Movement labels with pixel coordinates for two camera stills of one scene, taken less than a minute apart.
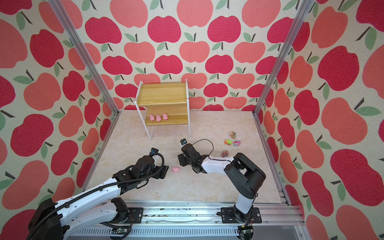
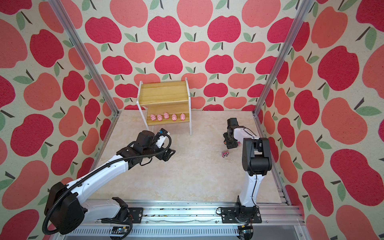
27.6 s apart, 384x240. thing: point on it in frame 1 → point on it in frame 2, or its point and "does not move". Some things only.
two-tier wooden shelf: [167, 104] does not move
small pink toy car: [225, 153] does not move
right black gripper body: [182, 161] → [230, 144]
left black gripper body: [159, 175] → [159, 153]
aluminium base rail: [194, 220] does not move
